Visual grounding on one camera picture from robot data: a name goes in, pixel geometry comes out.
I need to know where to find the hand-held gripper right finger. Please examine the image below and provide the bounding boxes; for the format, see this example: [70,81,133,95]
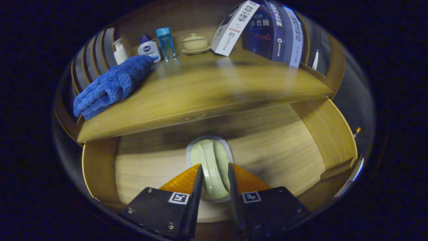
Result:
[227,163,311,241]

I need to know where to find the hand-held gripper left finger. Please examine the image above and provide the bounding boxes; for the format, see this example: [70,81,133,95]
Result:
[118,163,204,241]

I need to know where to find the green handled white scrub brush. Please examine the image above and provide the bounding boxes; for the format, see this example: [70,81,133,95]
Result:
[186,135,234,204]

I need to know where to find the wooden drawer with black knob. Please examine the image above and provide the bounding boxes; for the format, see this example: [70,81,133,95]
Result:
[82,97,358,223]

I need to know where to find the wooden countertop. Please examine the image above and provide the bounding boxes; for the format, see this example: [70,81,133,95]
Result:
[76,50,335,144]

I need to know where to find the wooden cabinet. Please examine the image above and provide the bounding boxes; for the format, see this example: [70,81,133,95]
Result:
[53,0,346,148]

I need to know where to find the white box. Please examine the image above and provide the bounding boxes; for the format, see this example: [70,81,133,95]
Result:
[334,157,364,198]

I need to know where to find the blue folded towel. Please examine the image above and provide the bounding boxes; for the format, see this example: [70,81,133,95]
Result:
[73,55,155,120]

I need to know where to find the beige lidded tea cup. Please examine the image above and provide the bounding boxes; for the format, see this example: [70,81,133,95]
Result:
[181,33,212,55]

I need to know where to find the white lotion bottle blue cap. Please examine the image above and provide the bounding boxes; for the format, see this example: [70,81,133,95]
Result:
[138,35,162,64]

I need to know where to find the clear blue bottle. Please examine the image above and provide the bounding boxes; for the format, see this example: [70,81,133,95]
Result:
[155,27,177,61]

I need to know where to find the white pump bottle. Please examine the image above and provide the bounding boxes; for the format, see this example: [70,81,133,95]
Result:
[112,38,128,65]

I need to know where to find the dark blue book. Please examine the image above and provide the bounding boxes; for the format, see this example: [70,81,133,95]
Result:
[241,0,289,62]

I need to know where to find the pale lavender book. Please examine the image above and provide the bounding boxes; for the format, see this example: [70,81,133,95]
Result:
[283,5,304,68]

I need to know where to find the white book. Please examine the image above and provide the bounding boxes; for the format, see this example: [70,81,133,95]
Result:
[210,0,261,57]

